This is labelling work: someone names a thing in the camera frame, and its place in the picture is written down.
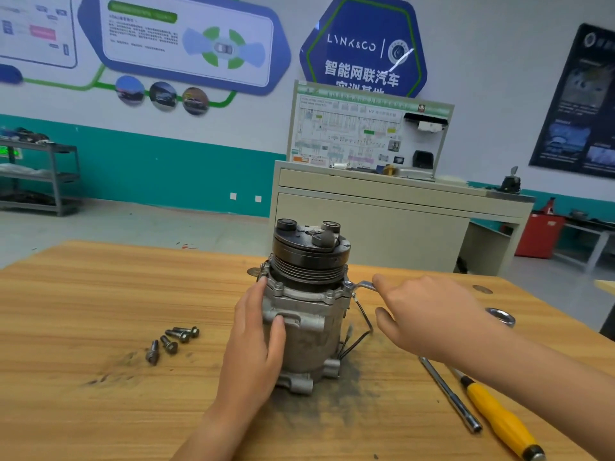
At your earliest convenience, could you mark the person's left hand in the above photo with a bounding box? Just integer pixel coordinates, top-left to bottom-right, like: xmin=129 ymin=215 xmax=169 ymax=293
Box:
xmin=213 ymin=279 xmax=288 ymax=419

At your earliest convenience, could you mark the person's right hand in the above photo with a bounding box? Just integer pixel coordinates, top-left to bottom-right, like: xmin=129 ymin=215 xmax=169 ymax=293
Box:
xmin=371 ymin=273 xmax=501 ymax=366

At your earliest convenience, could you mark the grey metal compressor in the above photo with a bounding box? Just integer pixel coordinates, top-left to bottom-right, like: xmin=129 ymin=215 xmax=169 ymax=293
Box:
xmin=254 ymin=218 xmax=378 ymax=396

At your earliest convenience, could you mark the silver combination wrench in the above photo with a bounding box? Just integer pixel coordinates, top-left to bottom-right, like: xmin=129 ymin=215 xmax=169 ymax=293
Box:
xmin=348 ymin=278 xmax=517 ymax=329

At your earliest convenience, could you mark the person's right forearm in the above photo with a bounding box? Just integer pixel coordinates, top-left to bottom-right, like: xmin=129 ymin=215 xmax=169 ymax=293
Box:
xmin=461 ymin=302 xmax=615 ymax=461

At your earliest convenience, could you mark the silver L-shaped socket wrench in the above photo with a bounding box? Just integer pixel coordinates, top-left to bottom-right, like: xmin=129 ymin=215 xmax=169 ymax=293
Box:
xmin=419 ymin=356 xmax=484 ymax=435

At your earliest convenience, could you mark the beige workbench cabinet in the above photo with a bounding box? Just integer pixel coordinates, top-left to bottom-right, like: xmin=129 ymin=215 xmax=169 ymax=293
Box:
xmin=269 ymin=161 xmax=536 ymax=277

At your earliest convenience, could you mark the red cabinet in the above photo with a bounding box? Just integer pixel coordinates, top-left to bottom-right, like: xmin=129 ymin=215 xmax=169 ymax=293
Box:
xmin=515 ymin=212 xmax=568 ymax=259

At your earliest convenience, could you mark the small black device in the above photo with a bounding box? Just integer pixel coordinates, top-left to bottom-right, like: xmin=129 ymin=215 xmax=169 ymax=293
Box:
xmin=498 ymin=168 xmax=522 ymax=195

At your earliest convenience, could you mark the wooden side table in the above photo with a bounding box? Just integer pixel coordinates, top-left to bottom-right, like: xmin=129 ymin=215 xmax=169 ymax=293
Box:
xmin=594 ymin=278 xmax=615 ymax=342

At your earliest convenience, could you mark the white wiring display board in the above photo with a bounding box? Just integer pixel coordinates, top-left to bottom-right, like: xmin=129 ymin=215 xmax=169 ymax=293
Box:
xmin=286 ymin=81 xmax=455 ymax=181

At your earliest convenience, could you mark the grey metal shelf cart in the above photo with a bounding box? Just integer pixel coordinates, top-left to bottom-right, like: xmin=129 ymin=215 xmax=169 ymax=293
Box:
xmin=0 ymin=129 xmax=81 ymax=217

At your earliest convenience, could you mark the blue rounded infographic panel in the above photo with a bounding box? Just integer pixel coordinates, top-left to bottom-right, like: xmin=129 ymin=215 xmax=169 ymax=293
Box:
xmin=77 ymin=0 xmax=292 ymax=97

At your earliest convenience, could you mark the yellow handled screwdriver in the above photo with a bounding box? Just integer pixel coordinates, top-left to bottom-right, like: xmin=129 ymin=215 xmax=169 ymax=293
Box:
xmin=452 ymin=369 xmax=546 ymax=461

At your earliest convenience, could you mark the dark wall poster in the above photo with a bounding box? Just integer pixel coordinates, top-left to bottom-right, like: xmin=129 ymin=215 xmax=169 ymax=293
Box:
xmin=529 ymin=22 xmax=615 ymax=179

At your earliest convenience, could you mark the round photo wall decal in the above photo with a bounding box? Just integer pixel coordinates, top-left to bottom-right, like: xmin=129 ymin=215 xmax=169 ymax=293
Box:
xmin=148 ymin=80 xmax=179 ymax=111
xmin=115 ymin=76 xmax=146 ymax=106
xmin=181 ymin=86 xmax=211 ymax=117

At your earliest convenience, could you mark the blue hexagon wall sign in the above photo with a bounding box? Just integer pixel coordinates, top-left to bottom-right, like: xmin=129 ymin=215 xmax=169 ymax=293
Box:
xmin=300 ymin=0 xmax=429 ymax=97

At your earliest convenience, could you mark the white infographic wall panel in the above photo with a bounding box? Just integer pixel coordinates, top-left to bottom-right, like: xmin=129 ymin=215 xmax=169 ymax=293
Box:
xmin=0 ymin=0 xmax=80 ymax=70

